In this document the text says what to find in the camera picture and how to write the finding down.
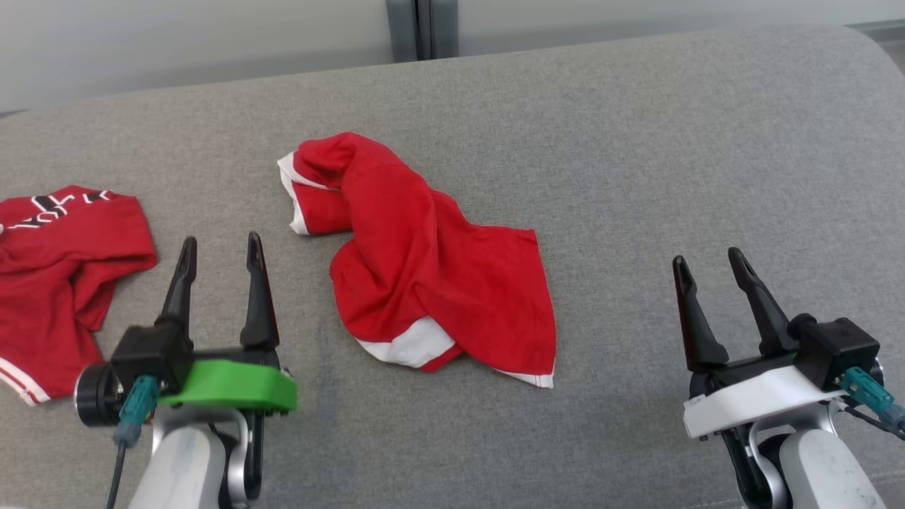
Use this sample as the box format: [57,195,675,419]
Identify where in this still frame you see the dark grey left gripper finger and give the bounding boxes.
[240,232,279,349]
[157,237,198,340]

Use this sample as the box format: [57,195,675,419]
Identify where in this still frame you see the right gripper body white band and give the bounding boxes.
[682,352,846,439]

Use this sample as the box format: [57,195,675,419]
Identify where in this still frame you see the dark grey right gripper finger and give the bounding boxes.
[673,256,729,372]
[728,247,798,356]

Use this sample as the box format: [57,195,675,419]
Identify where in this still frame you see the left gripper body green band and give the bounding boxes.
[157,346,298,412]

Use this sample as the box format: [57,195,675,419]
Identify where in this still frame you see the red basketball jersey black print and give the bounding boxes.
[0,185,158,407]

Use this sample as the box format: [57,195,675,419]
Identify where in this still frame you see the red shorts white trim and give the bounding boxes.
[277,132,557,390]

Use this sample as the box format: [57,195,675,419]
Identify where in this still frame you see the left arm cable teal plug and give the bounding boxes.
[106,375,162,509]

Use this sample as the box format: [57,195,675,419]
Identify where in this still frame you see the dark grey wall baseboard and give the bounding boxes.
[845,20,905,45]

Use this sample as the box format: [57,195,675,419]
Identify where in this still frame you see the grey partition post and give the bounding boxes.
[385,0,459,63]

